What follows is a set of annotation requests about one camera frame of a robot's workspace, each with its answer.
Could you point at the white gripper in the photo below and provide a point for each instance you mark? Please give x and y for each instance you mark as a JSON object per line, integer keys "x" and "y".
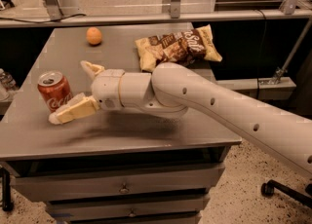
{"x": 106, "y": 88}

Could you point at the red coke can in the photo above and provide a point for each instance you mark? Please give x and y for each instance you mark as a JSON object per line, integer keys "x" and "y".
{"x": 55, "y": 89}

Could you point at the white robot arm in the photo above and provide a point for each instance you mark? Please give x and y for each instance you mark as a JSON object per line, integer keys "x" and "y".
{"x": 171, "y": 89}

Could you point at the orange fruit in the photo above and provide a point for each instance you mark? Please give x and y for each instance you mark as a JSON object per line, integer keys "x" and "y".
{"x": 93, "y": 36}

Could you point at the plastic water bottle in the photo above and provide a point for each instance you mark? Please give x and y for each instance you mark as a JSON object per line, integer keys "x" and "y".
{"x": 7, "y": 81}

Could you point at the grey drawer cabinet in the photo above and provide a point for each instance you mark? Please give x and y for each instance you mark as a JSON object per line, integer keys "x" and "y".
{"x": 109, "y": 140}

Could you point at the top grey drawer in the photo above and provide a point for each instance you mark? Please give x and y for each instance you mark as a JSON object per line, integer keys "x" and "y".
{"x": 118, "y": 182}

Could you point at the grey drawer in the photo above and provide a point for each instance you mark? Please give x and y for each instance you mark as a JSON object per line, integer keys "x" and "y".
{"x": 118, "y": 182}
{"x": 135, "y": 207}

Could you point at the yellow brown chip bag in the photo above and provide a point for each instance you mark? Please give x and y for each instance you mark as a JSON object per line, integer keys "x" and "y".
{"x": 180, "y": 47}

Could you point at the black stand leg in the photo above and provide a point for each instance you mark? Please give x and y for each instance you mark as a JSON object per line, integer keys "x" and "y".
{"x": 7, "y": 204}

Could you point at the lower grey metal beam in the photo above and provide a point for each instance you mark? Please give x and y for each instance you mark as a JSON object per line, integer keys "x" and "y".
{"x": 261, "y": 89}

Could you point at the black office chair base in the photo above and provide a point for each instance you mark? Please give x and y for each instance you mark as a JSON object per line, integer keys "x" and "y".
{"x": 267, "y": 190}

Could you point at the grey metal rail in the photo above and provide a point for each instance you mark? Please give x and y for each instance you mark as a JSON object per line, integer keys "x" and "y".
{"x": 152, "y": 19}

